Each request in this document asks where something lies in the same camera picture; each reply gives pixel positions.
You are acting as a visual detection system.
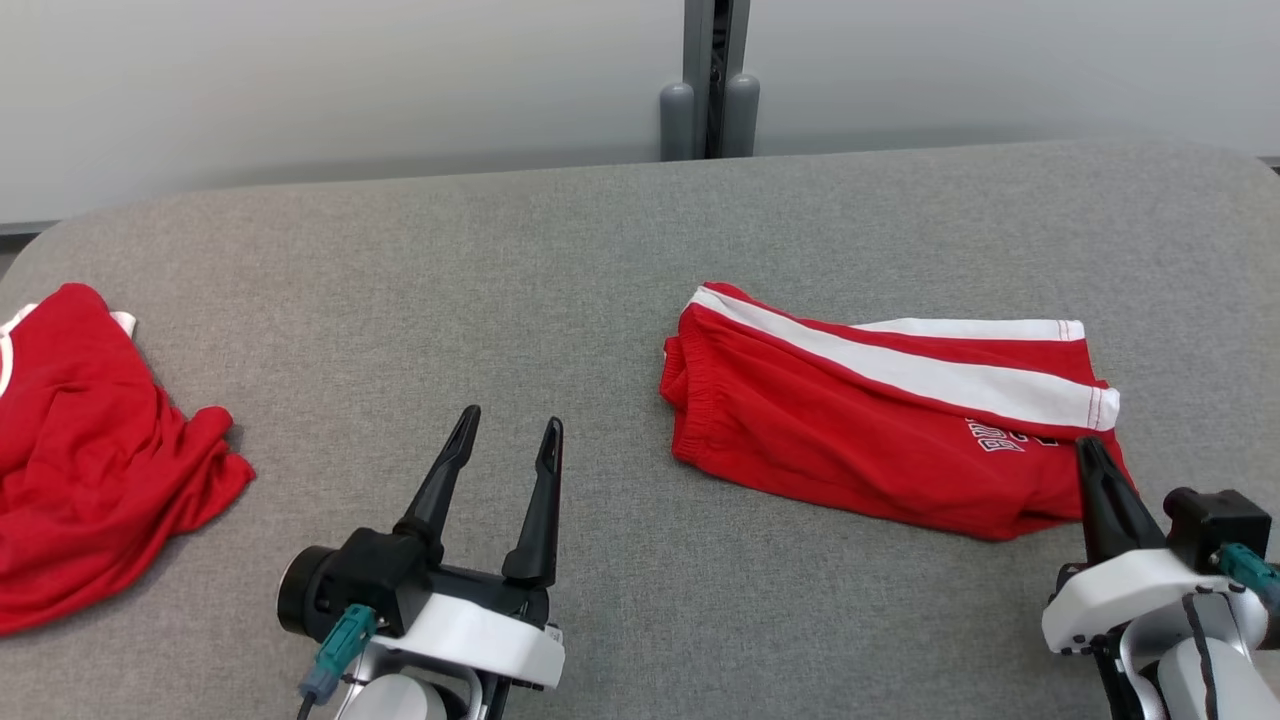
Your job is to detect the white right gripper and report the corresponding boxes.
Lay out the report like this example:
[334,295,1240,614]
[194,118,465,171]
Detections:
[1042,436,1266,656]

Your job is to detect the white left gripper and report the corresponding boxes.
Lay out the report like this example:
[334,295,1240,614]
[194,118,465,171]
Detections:
[385,405,566,691]

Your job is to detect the red shorts with white stripe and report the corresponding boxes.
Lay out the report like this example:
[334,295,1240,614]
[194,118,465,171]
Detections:
[660,282,1136,543]

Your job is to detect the red shirt with white sleeves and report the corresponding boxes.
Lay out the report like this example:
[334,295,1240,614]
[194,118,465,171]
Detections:
[0,283,256,636]

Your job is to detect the grey fabric padded surface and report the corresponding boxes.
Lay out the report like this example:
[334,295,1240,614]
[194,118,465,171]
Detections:
[0,140,1280,720]

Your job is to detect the teal right camera cable plug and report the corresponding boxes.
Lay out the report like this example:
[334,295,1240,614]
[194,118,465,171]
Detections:
[1215,543,1280,611]

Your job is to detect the teal camera cable plug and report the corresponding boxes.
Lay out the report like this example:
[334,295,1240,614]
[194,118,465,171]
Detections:
[1215,543,1280,611]
[298,604,379,706]

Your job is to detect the teal left camera cable plug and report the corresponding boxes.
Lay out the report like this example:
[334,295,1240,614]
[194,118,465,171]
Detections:
[298,604,379,706]

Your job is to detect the grey round post foot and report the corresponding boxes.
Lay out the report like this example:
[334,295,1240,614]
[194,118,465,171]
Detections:
[724,73,761,159]
[659,82,696,163]

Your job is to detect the grey wall partition post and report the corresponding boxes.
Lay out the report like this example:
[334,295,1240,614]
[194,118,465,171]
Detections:
[683,0,753,161]

